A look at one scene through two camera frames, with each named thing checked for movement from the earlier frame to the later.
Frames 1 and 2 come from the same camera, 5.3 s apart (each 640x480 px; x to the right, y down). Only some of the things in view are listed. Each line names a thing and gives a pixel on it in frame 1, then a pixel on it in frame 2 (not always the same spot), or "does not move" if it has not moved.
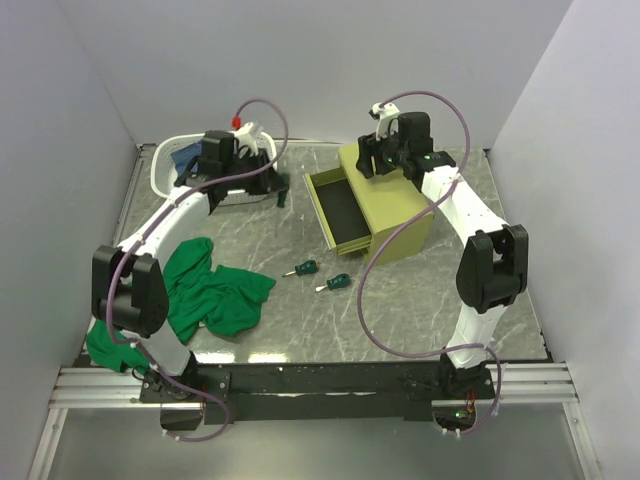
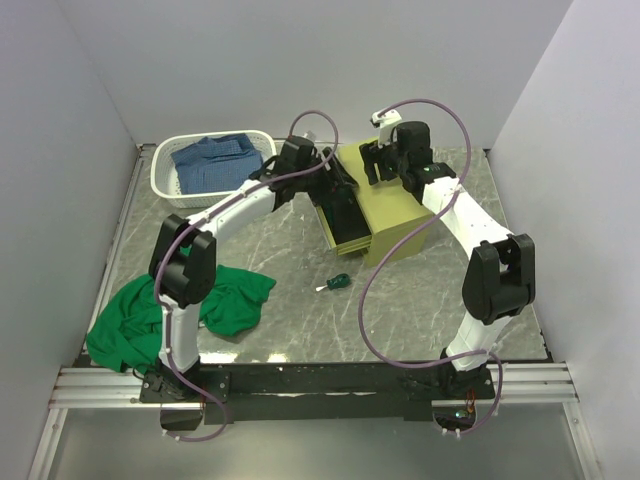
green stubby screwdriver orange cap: [310, 266] → [342, 194]
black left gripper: [269, 181] → [336, 177]
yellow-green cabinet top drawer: [338, 212] does not move
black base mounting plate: [313, 392] does not move
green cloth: [224, 299] does not move
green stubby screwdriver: [340, 281] does not move
